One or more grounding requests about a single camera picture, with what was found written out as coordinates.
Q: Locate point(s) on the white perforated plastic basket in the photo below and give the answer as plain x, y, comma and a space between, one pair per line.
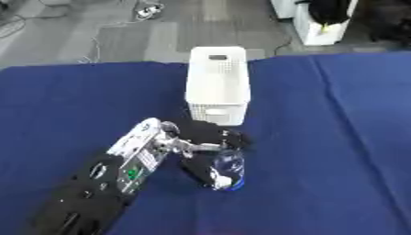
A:
218, 82

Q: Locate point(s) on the white power strip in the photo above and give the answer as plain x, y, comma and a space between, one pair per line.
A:
148, 11

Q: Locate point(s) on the black bag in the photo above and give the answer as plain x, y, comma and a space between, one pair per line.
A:
327, 10

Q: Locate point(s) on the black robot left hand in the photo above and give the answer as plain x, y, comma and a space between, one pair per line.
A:
206, 134

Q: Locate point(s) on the white cabinet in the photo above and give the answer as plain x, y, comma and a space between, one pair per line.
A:
315, 24

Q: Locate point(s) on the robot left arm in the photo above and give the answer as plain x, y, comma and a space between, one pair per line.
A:
128, 165

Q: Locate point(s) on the clear plastic bottle blue cap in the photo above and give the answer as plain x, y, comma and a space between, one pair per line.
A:
231, 166

